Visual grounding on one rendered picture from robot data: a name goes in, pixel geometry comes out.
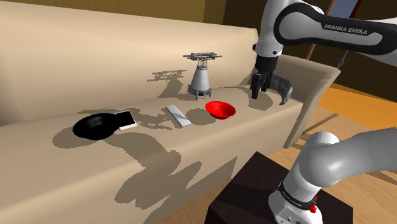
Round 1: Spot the grey remote control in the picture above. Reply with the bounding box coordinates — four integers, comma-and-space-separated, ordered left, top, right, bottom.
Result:
165, 104, 192, 129

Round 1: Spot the beige sofa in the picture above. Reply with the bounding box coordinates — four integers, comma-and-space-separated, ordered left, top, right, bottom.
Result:
0, 0, 341, 224

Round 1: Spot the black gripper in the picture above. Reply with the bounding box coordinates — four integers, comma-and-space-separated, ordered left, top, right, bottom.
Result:
249, 55, 279, 101

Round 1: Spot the orange rug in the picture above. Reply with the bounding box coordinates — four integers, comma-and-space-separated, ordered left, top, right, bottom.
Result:
318, 86, 397, 132

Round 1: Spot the dark grey curved object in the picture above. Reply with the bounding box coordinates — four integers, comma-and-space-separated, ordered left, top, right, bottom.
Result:
268, 75, 293, 106

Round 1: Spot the brown framed mirror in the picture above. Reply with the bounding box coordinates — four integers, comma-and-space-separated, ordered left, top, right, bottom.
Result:
305, 0, 365, 61

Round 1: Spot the grey tower figure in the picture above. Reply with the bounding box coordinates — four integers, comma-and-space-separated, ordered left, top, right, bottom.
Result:
182, 52, 223, 101

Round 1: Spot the black bowl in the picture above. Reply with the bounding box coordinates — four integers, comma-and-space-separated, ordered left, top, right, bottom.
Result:
72, 113, 121, 141

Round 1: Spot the white phone with black screen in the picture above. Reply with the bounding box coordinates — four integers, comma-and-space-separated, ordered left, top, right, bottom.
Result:
115, 110, 137, 130

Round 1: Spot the red bowl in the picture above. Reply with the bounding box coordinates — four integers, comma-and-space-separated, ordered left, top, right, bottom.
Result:
205, 101, 237, 120

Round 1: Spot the dark robot stand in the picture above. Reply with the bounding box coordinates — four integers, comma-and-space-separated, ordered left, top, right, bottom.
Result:
204, 151, 354, 224

